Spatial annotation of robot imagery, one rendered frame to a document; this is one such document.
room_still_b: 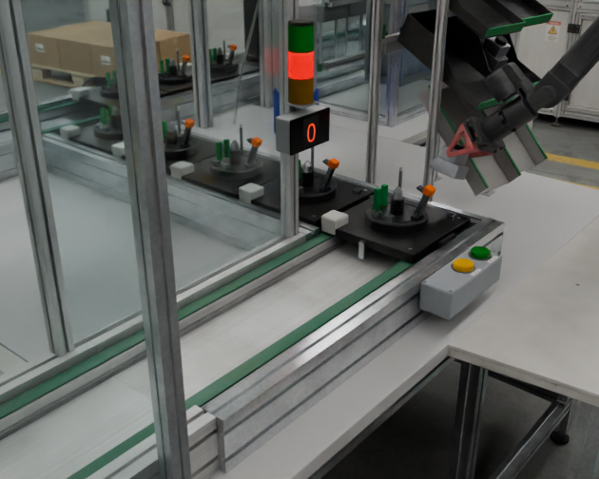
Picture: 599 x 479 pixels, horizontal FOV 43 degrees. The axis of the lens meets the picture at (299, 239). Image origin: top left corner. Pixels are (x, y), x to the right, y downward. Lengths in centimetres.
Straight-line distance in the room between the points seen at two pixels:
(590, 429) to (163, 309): 88
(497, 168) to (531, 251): 22
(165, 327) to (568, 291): 104
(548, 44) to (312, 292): 446
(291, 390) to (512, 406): 164
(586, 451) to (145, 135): 104
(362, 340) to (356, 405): 12
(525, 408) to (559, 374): 134
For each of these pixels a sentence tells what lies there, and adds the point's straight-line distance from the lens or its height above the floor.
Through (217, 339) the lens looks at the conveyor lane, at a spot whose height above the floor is 92.
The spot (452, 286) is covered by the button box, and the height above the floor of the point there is 96.
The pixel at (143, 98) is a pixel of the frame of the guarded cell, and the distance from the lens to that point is 79.
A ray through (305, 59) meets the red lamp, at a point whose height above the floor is 135.
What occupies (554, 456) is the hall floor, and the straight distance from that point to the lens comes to 261.
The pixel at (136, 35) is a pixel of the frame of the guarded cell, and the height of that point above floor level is 152.
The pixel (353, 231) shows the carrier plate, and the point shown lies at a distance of 163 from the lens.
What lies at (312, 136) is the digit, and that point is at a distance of 152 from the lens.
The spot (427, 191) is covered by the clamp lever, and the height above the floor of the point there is 106.
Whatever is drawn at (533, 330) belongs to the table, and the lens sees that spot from 156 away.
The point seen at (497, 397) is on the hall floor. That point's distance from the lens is 280.
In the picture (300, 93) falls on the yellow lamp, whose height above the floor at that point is 128.
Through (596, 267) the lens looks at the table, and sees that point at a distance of 184.
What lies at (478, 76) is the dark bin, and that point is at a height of 123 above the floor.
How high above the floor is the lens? 167
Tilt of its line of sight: 26 degrees down
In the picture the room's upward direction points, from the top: straight up
